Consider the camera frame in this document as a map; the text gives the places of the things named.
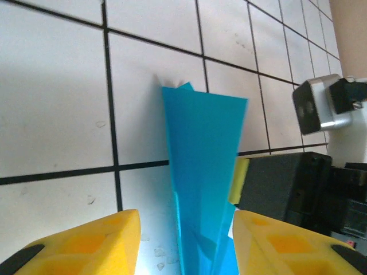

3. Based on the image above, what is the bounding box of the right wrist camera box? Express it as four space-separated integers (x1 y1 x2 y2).
292 73 354 136

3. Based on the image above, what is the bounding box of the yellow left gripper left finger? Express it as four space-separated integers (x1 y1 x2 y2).
0 209 142 275

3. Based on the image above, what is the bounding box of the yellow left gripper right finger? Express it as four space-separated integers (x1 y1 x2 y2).
232 210 367 275

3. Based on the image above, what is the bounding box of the blue cloth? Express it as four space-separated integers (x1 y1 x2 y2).
161 82 249 275

